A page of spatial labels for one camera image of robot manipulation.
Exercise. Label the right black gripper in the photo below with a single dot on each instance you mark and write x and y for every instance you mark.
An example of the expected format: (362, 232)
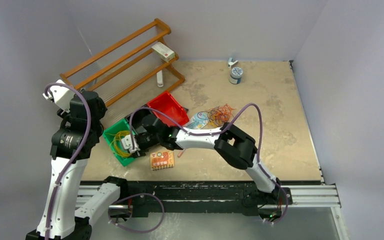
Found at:
(142, 151)

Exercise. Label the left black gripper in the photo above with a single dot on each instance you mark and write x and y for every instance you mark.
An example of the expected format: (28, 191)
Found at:
(65, 114)

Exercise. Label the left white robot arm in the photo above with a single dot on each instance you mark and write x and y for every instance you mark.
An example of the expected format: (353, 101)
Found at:
(70, 151)

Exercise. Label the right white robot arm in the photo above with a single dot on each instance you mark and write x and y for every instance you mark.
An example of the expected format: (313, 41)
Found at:
(234, 145)

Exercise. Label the black plastic bin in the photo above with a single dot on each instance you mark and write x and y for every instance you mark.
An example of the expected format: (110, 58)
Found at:
(141, 114)

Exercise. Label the orange snack packet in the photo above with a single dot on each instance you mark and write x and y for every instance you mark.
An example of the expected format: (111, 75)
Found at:
(161, 160)

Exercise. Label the red plastic bin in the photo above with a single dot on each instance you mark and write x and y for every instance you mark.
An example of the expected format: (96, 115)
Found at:
(167, 104)

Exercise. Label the white orange pen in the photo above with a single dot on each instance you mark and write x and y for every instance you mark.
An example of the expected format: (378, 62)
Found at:
(181, 153)

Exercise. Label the green plastic bin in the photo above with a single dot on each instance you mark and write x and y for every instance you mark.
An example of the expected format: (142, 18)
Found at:
(113, 136)

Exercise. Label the blue toothbrush blister pack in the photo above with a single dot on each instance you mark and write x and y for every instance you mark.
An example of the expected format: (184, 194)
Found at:
(198, 121)

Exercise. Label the white stapler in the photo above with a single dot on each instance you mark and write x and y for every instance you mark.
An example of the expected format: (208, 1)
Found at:
(160, 79)

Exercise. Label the wooden shelf rack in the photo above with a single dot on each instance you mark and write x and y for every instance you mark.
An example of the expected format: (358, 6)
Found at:
(126, 61)

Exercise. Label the white red carton box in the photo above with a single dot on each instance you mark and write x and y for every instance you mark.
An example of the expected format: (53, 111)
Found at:
(163, 51)

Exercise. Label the blue lidded jar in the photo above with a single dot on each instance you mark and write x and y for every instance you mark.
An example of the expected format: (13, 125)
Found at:
(236, 75)

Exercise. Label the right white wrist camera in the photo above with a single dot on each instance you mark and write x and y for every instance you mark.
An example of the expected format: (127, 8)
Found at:
(129, 144)

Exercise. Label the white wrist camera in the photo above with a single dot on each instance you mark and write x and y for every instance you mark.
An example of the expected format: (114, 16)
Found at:
(129, 144)
(61, 96)

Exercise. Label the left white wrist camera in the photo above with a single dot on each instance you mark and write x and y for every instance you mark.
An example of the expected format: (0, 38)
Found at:
(61, 96)

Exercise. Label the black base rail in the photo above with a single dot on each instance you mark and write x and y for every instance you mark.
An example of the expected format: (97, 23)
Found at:
(218, 197)

